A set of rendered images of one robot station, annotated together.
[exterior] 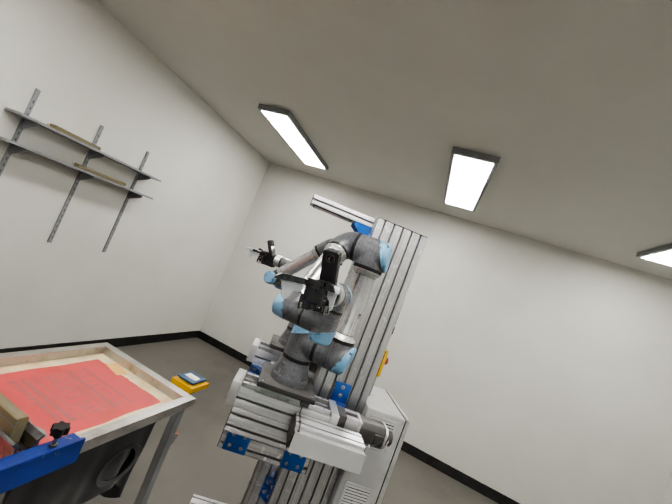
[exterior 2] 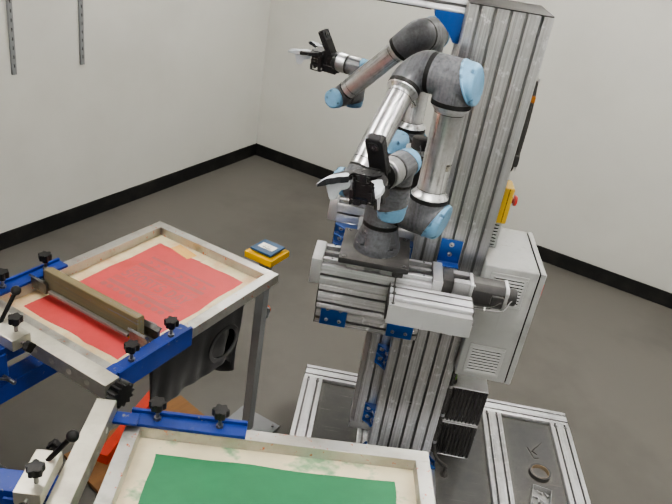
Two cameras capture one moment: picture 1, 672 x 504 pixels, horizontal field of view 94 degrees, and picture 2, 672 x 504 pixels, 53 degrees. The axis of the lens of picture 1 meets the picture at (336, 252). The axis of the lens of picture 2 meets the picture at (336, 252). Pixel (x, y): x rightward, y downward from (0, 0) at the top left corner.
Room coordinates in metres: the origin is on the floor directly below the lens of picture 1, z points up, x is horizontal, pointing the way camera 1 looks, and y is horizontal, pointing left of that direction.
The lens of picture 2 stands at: (-0.68, -0.15, 2.25)
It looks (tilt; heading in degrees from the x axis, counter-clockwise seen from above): 28 degrees down; 8
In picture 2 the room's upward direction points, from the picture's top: 10 degrees clockwise
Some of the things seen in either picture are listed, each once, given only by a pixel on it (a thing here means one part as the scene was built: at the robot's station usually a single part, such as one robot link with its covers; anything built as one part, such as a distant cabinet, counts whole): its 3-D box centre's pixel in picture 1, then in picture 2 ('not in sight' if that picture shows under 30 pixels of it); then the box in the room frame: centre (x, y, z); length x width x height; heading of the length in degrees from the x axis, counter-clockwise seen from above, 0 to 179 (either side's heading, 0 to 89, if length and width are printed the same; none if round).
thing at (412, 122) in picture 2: not in sight; (417, 91); (1.90, 0.00, 1.63); 0.15 x 0.12 x 0.55; 160
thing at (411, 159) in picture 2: (337, 296); (401, 166); (0.99, -0.05, 1.65); 0.11 x 0.08 x 0.09; 162
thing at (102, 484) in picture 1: (77, 471); (191, 351); (1.13, 0.54, 0.77); 0.46 x 0.09 x 0.36; 162
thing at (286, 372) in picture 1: (292, 367); (378, 233); (1.28, -0.01, 1.31); 0.15 x 0.15 x 0.10
